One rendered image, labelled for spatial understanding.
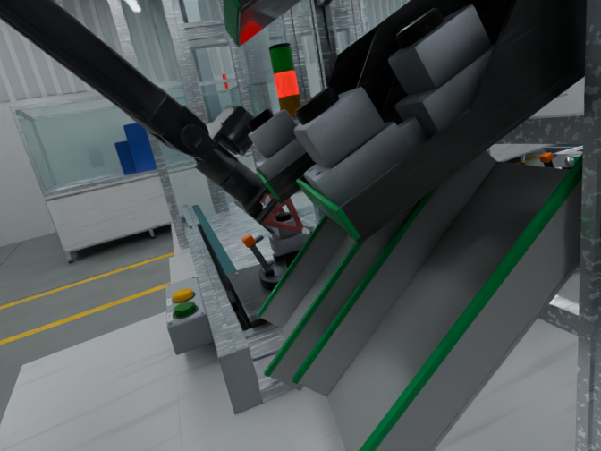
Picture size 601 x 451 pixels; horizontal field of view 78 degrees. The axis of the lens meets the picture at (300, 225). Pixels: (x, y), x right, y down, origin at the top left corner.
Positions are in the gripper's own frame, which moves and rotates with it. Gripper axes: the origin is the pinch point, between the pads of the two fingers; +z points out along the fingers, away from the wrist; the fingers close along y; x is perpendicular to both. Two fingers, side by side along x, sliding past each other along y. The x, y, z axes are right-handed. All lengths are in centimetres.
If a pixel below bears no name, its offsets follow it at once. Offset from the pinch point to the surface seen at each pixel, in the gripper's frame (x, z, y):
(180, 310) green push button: 24.6, -6.2, 0.1
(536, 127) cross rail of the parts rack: -12, -10, -49
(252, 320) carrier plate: 16.3, 0.6, -12.0
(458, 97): -11.1, -13.7, -45.3
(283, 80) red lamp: -23.9, -15.1, 16.9
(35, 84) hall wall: 63, -259, 777
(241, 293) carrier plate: 16.0, 0.9, -0.9
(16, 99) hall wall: 105, -264, 772
